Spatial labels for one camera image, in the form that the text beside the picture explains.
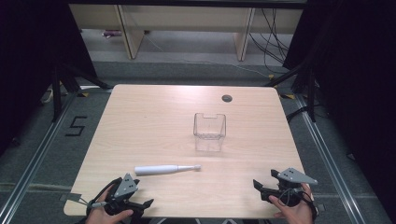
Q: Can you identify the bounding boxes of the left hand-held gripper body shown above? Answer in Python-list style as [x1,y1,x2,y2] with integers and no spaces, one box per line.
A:
[105,173,143,217]

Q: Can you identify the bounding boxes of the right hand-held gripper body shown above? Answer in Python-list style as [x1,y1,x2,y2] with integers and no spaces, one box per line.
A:
[260,167,318,208]

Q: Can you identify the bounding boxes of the person's right hand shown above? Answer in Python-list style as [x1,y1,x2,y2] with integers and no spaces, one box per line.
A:
[268,182,316,224]

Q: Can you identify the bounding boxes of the person's left hand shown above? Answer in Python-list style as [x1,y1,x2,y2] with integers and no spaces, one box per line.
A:
[85,187,135,224]

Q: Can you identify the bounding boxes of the white electric toothbrush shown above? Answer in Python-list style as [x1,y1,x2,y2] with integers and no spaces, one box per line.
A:
[134,163,203,177]

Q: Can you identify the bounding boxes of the grey tape patch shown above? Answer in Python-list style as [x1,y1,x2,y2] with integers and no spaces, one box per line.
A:
[59,192,83,203]

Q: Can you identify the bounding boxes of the clear plastic container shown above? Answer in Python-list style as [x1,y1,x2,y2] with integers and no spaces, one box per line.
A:
[192,112,227,153]

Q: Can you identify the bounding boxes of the black metal stand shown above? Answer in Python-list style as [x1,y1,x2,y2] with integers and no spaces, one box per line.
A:
[264,60,318,123]
[50,62,114,123]

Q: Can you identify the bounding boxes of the black curtain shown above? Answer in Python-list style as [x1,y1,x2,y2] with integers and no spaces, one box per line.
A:
[0,0,98,157]
[282,0,396,216]

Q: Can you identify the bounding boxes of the small pink object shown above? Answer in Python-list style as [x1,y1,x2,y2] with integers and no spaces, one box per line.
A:
[102,29,123,39]

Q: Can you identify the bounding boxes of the beige wooden desk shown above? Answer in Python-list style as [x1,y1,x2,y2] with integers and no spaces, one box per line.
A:
[68,3,304,63]

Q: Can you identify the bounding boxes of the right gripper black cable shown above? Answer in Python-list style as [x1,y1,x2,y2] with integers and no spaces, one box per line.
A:
[277,186,319,220]

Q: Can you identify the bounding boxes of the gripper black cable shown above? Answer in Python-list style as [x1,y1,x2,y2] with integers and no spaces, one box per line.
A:
[277,186,319,220]
[86,177,123,210]

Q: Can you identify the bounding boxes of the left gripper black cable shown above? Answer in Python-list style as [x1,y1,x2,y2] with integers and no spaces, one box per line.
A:
[86,177,123,210]

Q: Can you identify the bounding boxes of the aluminium floor rail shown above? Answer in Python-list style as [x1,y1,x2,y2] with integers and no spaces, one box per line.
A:
[0,91,79,224]
[294,93,363,224]

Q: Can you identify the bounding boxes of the thick white cable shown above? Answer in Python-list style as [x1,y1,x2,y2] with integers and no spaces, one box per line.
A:
[39,88,54,105]

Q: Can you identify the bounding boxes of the black hanging cables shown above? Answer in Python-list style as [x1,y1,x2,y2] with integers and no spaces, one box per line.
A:
[247,7,294,75]

